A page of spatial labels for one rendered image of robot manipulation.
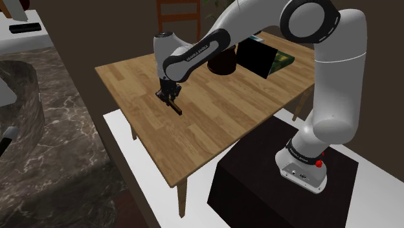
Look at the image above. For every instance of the wooden chair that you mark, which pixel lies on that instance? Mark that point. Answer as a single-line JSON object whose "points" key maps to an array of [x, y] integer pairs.
{"points": [[178, 15]]}

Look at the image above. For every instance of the dark round pot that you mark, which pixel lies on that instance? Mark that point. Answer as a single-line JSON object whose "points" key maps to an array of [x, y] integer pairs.
{"points": [[222, 63]]}

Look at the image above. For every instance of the wooden table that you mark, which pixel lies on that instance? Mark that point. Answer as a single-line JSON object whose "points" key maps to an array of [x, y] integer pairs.
{"points": [[214, 107]]}

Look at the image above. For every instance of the green houseplant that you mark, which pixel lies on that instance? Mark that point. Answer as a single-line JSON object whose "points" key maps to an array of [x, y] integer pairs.
{"points": [[217, 6]]}

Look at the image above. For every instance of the dark robot stand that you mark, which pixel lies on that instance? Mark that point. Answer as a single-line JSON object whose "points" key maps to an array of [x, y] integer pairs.
{"points": [[268, 192]]}

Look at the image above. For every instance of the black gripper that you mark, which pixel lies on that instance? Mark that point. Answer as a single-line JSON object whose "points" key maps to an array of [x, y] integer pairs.
{"points": [[166, 88]]}

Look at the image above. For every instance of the black remote control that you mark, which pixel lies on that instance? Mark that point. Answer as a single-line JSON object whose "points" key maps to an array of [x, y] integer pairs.
{"points": [[25, 27]]}

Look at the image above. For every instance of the brown and black pen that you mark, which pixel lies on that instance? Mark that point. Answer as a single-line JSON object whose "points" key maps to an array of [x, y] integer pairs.
{"points": [[176, 108]]}

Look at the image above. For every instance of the black flat square panel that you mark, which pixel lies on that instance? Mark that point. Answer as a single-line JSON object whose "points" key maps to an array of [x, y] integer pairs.
{"points": [[255, 58]]}

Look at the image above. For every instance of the pale blue flat box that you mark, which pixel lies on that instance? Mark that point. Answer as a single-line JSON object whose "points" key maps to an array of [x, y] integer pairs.
{"points": [[257, 38]]}

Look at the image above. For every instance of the white rug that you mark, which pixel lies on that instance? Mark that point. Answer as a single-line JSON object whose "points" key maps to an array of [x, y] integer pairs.
{"points": [[151, 176]]}

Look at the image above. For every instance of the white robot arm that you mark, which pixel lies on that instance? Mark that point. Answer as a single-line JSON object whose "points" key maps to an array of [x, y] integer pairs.
{"points": [[339, 79]]}

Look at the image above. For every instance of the green book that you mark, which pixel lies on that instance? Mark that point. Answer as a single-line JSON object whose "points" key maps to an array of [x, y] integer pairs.
{"points": [[282, 60]]}

